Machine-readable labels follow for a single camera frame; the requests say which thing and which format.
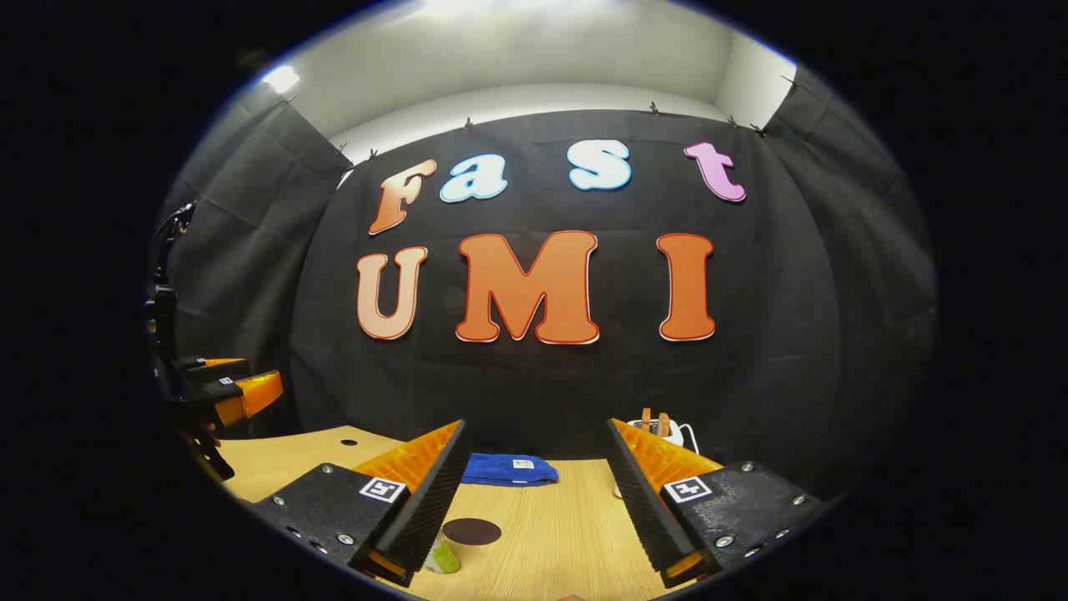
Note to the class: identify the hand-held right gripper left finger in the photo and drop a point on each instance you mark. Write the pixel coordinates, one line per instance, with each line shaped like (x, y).
(430, 501)

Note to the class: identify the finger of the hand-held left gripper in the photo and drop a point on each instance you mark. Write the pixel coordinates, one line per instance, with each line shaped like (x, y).
(217, 368)
(250, 394)

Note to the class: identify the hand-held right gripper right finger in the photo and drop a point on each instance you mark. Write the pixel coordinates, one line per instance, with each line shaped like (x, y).
(647, 509)

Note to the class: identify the dark brown round coaster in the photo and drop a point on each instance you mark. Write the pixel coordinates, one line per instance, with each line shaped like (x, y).
(471, 532)

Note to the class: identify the white green water bottle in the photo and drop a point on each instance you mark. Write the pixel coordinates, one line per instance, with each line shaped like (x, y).
(445, 558)

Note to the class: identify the blue folded towel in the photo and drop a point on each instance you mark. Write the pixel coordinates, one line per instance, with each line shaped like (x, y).
(505, 470)

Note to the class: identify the white toaster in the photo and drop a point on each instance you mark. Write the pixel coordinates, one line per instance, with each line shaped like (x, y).
(663, 428)

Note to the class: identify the black backdrop cloth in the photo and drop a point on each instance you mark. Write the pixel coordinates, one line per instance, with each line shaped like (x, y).
(542, 384)

